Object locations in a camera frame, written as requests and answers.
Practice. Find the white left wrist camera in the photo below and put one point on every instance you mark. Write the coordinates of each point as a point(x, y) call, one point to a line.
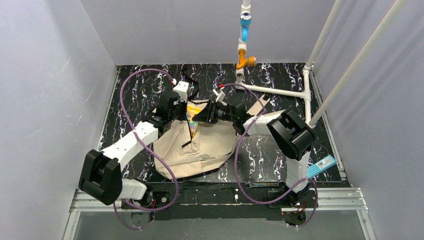
point(182, 88)

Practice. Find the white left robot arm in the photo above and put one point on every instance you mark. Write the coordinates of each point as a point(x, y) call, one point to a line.
point(101, 175)

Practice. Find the aluminium rail frame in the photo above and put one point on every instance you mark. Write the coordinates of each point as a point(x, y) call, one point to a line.
point(329, 199)

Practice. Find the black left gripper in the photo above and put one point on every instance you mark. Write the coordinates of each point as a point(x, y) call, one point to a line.
point(182, 110)

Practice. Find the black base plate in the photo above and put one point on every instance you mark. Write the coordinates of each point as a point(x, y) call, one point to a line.
point(208, 200)

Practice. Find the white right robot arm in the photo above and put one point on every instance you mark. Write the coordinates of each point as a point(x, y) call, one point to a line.
point(292, 135)

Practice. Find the blue orange pipe fitting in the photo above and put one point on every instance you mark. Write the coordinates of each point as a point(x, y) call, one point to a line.
point(243, 60)

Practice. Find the light blue barcode book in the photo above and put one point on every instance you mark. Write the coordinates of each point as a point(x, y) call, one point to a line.
point(321, 166)

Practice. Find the beige canvas backpack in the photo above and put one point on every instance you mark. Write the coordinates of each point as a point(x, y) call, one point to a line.
point(182, 153)

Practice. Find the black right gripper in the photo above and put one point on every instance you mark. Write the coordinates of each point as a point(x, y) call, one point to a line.
point(210, 112)

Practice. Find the white PVC pipe frame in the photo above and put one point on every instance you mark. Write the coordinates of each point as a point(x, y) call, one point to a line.
point(363, 66)

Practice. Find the colourful crayon box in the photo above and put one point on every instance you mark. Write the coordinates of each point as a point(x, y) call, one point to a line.
point(192, 125)

